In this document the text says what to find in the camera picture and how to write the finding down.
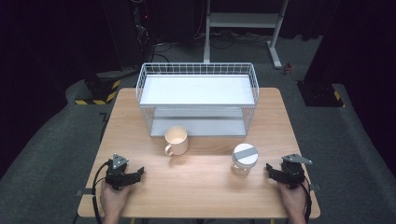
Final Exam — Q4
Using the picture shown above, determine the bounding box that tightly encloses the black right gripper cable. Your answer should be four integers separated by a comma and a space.
300, 175, 314, 224

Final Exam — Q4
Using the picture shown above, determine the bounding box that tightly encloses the glass jar with white lid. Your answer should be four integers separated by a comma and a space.
231, 142, 260, 177

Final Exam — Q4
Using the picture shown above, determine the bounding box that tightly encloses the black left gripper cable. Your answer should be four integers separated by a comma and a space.
91, 160, 111, 224

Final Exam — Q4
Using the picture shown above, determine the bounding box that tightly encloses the black floor cable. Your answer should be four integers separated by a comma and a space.
149, 40, 174, 64
210, 31, 239, 50

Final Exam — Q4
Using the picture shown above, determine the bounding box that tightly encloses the white wire shelf rack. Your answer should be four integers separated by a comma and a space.
135, 62, 261, 138

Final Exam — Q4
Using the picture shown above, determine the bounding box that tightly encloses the person's left hand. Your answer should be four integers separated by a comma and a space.
100, 181, 135, 219

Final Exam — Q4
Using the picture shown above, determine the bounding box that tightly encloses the person's right hand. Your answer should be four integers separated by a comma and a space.
276, 179, 311, 220

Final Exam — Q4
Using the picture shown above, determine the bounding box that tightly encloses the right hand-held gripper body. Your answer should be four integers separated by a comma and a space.
278, 153, 314, 190

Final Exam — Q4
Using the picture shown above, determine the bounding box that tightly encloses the black base with yellow stripes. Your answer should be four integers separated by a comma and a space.
296, 79, 346, 108
74, 72, 123, 106

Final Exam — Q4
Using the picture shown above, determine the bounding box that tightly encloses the dark equipment rack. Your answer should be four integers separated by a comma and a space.
130, 0, 158, 70

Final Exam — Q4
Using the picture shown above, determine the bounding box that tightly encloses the cream mug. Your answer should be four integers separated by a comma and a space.
163, 125, 190, 158

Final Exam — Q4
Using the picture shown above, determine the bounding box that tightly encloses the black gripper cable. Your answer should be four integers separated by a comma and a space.
91, 160, 111, 224
300, 175, 314, 224

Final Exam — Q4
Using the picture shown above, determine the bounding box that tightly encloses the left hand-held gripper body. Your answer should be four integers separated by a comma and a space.
105, 152, 135, 191

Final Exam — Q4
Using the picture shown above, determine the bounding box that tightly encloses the white metal stand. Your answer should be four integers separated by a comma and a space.
203, 0, 290, 70

